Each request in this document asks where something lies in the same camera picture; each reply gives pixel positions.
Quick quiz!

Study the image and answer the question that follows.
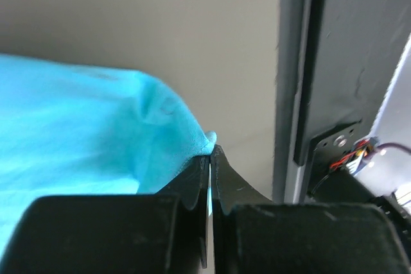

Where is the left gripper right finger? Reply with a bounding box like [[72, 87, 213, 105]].
[[210, 145, 273, 273]]

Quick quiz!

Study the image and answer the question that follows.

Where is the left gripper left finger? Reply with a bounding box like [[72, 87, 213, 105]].
[[153, 156, 209, 269]]

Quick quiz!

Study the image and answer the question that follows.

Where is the light blue t shirt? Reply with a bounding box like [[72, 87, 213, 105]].
[[1, 55, 217, 247]]

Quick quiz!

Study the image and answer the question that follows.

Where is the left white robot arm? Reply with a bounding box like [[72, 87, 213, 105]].
[[163, 35, 410, 273]]

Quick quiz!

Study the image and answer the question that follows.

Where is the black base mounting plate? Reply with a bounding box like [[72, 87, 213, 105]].
[[293, 0, 410, 202]]

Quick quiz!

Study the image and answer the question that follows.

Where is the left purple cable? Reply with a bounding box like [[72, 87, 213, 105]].
[[375, 142, 411, 156]]

